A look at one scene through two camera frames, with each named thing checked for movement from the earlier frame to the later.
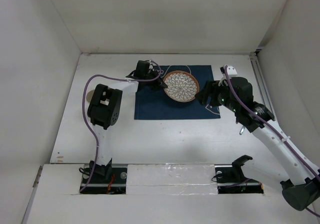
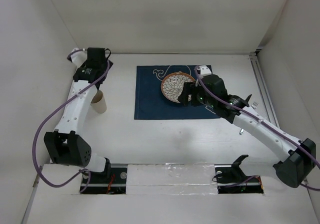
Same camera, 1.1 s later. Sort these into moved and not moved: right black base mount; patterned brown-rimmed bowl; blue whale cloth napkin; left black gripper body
Moved: left black gripper body
Not moved: right black base mount; blue whale cloth napkin; patterned brown-rimmed bowl
